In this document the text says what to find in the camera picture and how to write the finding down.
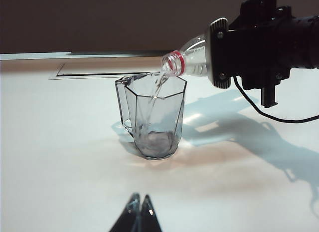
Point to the faceted grey glass mug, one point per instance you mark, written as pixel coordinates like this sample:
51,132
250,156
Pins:
154,127

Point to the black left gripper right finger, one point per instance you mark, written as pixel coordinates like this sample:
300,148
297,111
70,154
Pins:
149,217

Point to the clear water bottle red label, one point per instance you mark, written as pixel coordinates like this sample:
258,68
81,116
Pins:
194,57

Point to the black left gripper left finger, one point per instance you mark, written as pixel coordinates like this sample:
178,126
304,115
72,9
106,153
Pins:
131,214

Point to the wide brown desk partition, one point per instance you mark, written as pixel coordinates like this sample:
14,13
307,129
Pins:
99,17

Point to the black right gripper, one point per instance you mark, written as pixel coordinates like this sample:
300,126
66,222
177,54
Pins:
261,47

